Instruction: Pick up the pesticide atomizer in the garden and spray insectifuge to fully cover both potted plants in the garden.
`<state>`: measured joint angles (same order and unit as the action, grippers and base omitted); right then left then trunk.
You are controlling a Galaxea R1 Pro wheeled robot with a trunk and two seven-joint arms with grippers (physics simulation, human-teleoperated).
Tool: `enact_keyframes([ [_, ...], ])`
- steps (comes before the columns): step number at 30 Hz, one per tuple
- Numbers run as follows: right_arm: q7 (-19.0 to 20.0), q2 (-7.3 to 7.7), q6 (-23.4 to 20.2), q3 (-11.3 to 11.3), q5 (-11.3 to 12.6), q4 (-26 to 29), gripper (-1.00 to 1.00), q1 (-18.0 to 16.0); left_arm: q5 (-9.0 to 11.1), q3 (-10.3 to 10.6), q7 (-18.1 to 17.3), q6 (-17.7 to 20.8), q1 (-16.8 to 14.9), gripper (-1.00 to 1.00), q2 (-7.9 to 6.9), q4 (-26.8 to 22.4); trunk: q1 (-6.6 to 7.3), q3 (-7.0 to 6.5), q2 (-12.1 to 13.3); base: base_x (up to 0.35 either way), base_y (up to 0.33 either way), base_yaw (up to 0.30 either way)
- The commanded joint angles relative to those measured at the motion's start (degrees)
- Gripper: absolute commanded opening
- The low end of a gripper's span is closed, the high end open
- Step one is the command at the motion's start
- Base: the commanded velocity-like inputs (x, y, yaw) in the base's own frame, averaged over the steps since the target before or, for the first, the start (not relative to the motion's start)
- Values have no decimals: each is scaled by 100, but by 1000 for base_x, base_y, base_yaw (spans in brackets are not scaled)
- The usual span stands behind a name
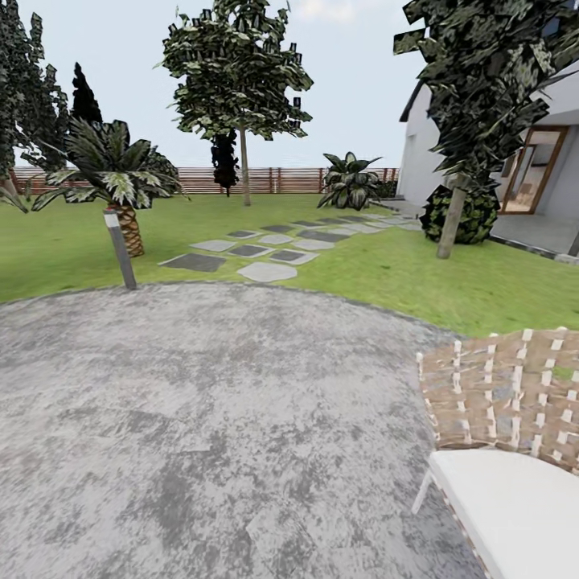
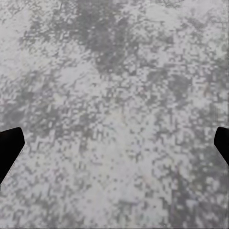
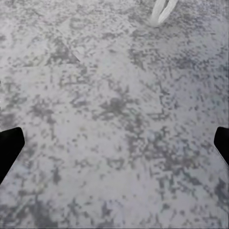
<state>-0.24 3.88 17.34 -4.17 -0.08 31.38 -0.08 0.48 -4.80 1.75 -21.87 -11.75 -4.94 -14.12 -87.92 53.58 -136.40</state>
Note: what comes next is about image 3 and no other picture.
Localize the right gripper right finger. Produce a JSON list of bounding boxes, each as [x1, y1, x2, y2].
[[214, 127, 229, 165]]

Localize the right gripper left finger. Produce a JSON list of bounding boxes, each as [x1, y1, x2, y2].
[[0, 127, 25, 184]]

